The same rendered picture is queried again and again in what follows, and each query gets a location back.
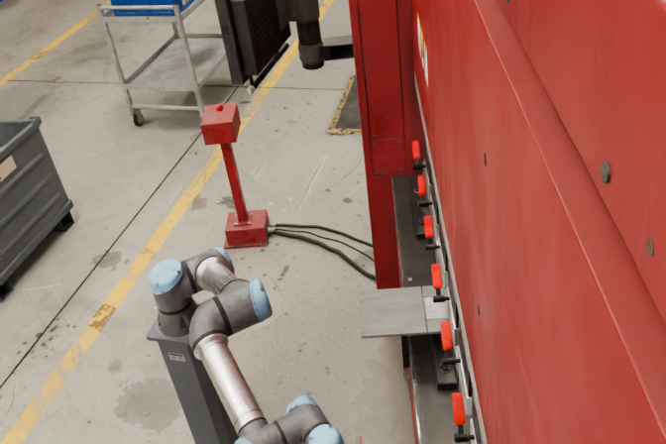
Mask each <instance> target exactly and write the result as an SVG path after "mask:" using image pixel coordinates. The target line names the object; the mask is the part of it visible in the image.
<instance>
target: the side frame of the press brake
mask: <svg viewBox="0 0 666 444"><path fill-rule="evenodd" d="M348 1H349V11H350V21H351V31H352V41H353V51H354V61H355V70H356V80H357V91H358V101H359V111H360V121H361V131H362V143H363V153H364V163H365V173H366V183H367V192H368V202H369V212H370V222H371V232H372V242H373V252H374V262H375V272H376V283H377V289H388V288H400V286H399V273H398V260H397V246H396V233H395V220H394V206H393V195H392V186H391V178H392V177H395V176H407V175H419V174H423V171H422V169H415V170H413V165H415V160H414V159H413V152H412V141H418V142H419V151H420V160H419V163H420V164H422V162H424V159H425V149H424V137H425V135H424V130H423V125H422V119H421V114H420V109H419V103H418V98H417V93H416V88H415V76H414V50H413V29H412V6H411V0H348Z"/></svg>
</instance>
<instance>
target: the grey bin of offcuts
mask: <svg viewBox="0 0 666 444"><path fill-rule="evenodd" d="M29 118H30V119H27V120H3V119H0V302H4V301H5V300H6V299H7V297H8V296H9V295H10V294H11V293H12V292H13V291H14V288H13V286H12V284H11V283H10V281H9V279H8V277H9V276H10V275H11V274H12V273H13V272H14V271H15V269H16V268H17V267H18V266H19V265H21V264H22V263H23V262H24V261H25V260H26V258H27V257H28V256H29V255H30V254H31V253H32V252H33V251H34V250H35V249H36V248H37V246H38V245H39V244H40V243H41V242H42V241H43V240H44V239H45V238H46V237H47V236H48V234H49V232H50V231H56V232H66V231H67V230H68V229H69V228H70V227H71V225H72V224H73V223H74V221H73V218H72V216H71V213H70V209H71V208H72V207H73V203H72V200H71V199H69V198H68V197H67V195H66V192H65V190H64V187H63V185H62V183H61V180H60V178H59V175H58V173H57V170H56V167H55V164H54V162H53V159H52V157H51V154H50V152H49V150H48V147H47V145H46V142H45V140H44V137H43V135H42V133H41V130H40V128H39V127H40V126H41V124H42V120H41V118H40V116H35V117H29Z"/></svg>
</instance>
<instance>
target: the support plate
mask: <svg viewBox="0 0 666 444"><path fill-rule="evenodd" d="M422 291H423V294H424V296H426V297H433V295H436V290H435V288H433V285H429V286H423V287H422ZM441 295H445V296H447V289H444V286H443V284H442V288H441ZM360 310H361V338H362V339H366V338H381V337H395V336H409V335H424V334H439V333H441V326H440V323H442V322H447V321H449V318H443V319H428V320H427V327H428V332H427V331H426V324H425V316H424V309H423V301H422V294H421V286H415V287H402V288H388V289H374V290H360ZM449 323H450V321H449Z"/></svg>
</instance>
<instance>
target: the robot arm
mask: <svg viewBox="0 0 666 444"><path fill-rule="evenodd" d="M234 273H235V270H234V266H233V263H232V261H231V259H230V257H229V255H228V254H227V252H226V251H225V250H224V249H223V248H221V247H216V248H212V249H209V250H208V251H206V252H203V253H201V254H198V255H196V256H193V257H191V258H188V259H186V260H184V261H182V262H180V261H179V260H176V259H168V260H164V261H162V262H160V263H158V264H157V265H155V266H154V267H153V268H152V270H151V272H150V274H149V284H150V290H151V292H152V294H153V296H154V299H155V302H156V305H157V307H158V325H159V328H160V331H161V332H162V333H163V334H164V335H166V336H169V337H181V336H185V335H187V334H189V343H190V347H191V349H192V352H193V354H194V356H195V357H196V358H197V359H198V360H201V361H202V363H203V365H204V367H205V369H206V371H207V373H208V375H209V377H210V379H211V381H212V383H213V385H214V387H215V389H216V391H217V393H218V395H219V397H220V399H221V401H222V403H223V405H224V407H225V409H226V411H227V414H228V416H229V418H230V420H231V422H232V424H233V426H234V428H235V430H236V432H237V434H238V436H239V439H238V440H236V441H235V443H234V444H302V443H304V444H344V440H343V437H342V436H341V434H340V432H339V430H338V429H337V428H336V427H334V426H332V425H331V424H330V423H329V421H328V420H327V418H326V417H325V415H324V414H323V412H322V409H321V408H320V406H318V404H317V403H316V402H315V401H314V400H313V398H312V397H310V396H307V395H302V396H299V397H297V398H295V399H294V400H293V402H291V403H290V404H289V405H288V407H287V409H286V415H285V416H283V417H281V418H279V419H277V420H275V421H273V422H271V423H268V422H267V420H266V418H265V416H264V414H263V412H262V411H261V409H260V407H259V405H258V403H257V401H256V399H255V397H254V395H253V393H252V391H251V390H250V388H249V386H248V384H247V382H246V380H245V378H244V376H243V374H242V372H241V370H240V369H239V367H238V365H237V363H236V361H235V359H234V357H233V355H232V353H231V351H230V349H229V348H228V344H229V339H228V337H229V336H231V335H234V334H236V333H238V332H240V331H242V330H244V329H247V328H249V327H251V326H253V325H255V324H258V323H260V322H264V321H265V320H266V319H268V318H270V317H271V316H272V314H273V311H272V307H271V304H270V301H269V298H268V295H267V293H266V290H265V288H264V285H263V283H262V281H261V280H260V279H259V278H255V279H251V280H250V281H248V280H246V279H243V278H237V277H236V276H235V275H234ZM202 290H206V291H211V292H212V293H213V294H214V295H215V296H214V297H211V298H208V299H207V300H205V301H204V302H202V303H201V304H200V305H198V303H196V301H195V300H194V299H193V298H192V295H194V294H196V293H198V292H200V291H202Z"/></svg>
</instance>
